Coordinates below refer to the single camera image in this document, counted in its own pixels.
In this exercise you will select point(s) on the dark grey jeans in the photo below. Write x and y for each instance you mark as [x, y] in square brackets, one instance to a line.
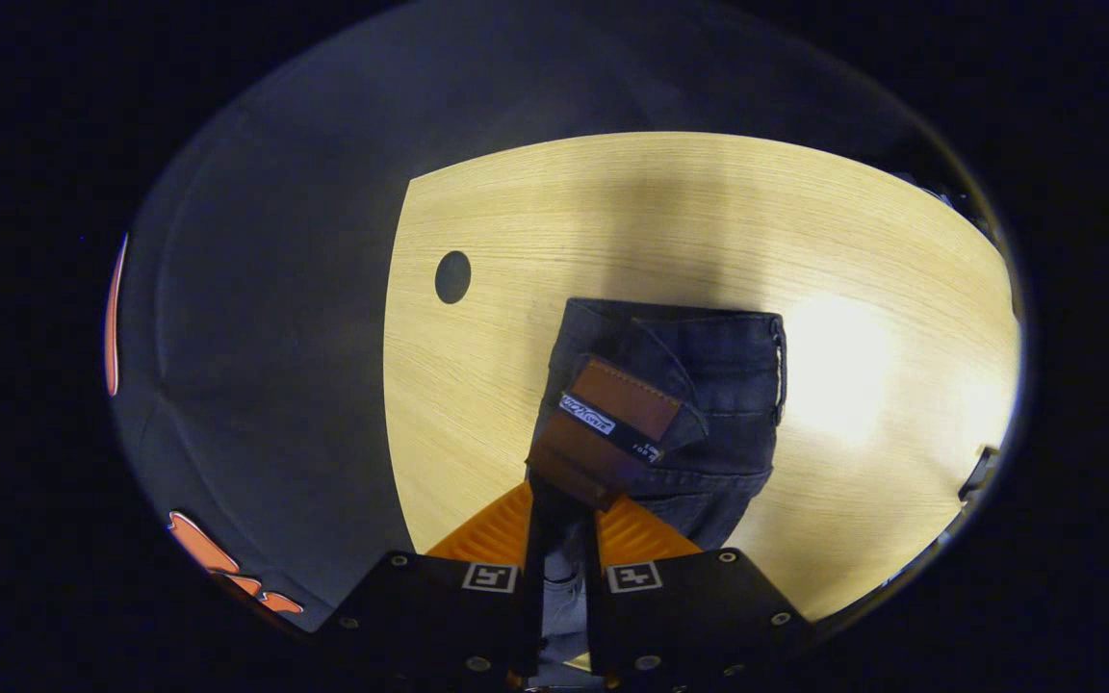
[709, 385]

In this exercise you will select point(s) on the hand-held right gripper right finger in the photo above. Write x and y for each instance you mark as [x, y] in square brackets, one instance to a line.
[689, 606]

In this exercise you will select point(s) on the dark grey block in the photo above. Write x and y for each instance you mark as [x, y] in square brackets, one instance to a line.
[978, 474]

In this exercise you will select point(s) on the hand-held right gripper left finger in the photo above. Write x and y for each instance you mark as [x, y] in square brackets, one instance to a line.
[439, 606]

